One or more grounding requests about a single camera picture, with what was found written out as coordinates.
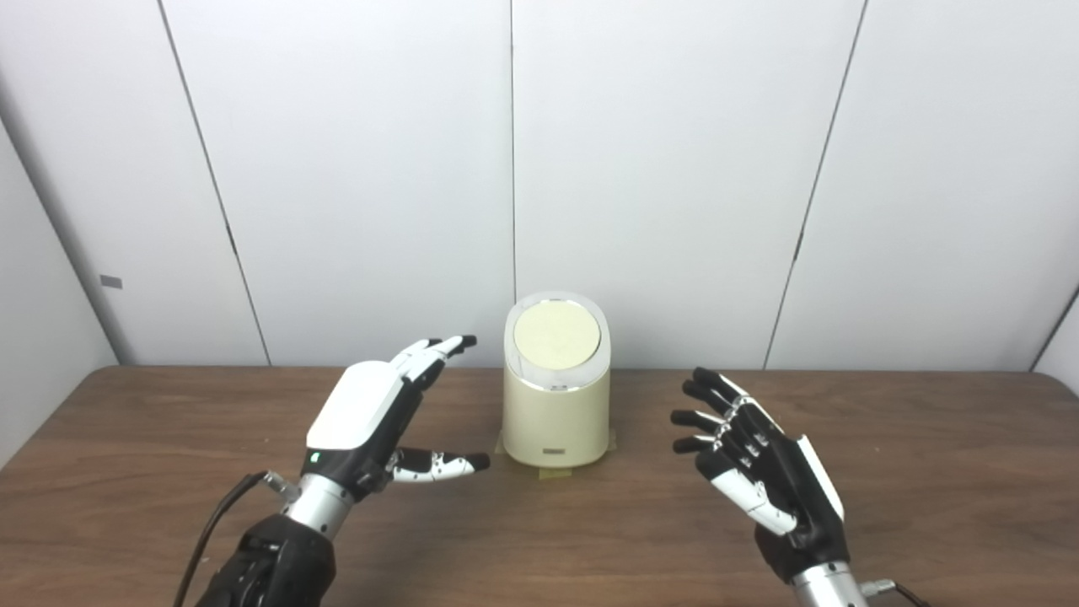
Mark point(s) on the cream-colored round bin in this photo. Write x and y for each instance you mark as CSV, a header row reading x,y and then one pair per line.
x,y
556,421

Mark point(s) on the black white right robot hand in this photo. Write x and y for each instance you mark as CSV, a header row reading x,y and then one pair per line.
x,y
792,497

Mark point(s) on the cream round bin lid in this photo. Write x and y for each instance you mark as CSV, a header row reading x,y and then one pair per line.
x,y
556,335

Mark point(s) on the small gray wall tag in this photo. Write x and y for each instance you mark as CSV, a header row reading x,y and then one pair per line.
x,y
110,282

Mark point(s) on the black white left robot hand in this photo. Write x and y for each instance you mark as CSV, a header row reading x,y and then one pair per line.
x,y
358,413

